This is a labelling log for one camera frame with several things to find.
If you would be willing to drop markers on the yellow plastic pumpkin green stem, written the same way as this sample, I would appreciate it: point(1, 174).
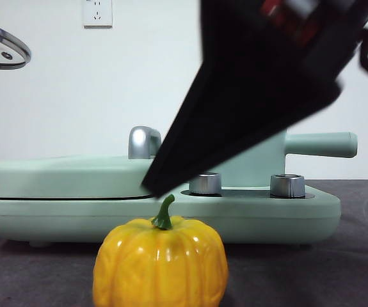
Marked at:
point(158, 265)

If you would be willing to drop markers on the silver control knob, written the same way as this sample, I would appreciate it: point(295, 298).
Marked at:
point(286, 185)
point(206, 185)

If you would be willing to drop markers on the glass pot lid green knob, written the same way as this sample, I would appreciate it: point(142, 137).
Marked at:
point(7, 55)

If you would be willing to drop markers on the mint green breakfast machine base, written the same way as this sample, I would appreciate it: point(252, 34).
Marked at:
point(267, 217)

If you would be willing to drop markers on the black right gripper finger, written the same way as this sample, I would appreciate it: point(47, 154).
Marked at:
point(235, 96)
point(267, 129)

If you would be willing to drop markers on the white wall socket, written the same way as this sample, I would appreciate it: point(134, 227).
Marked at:
point(97, 14)

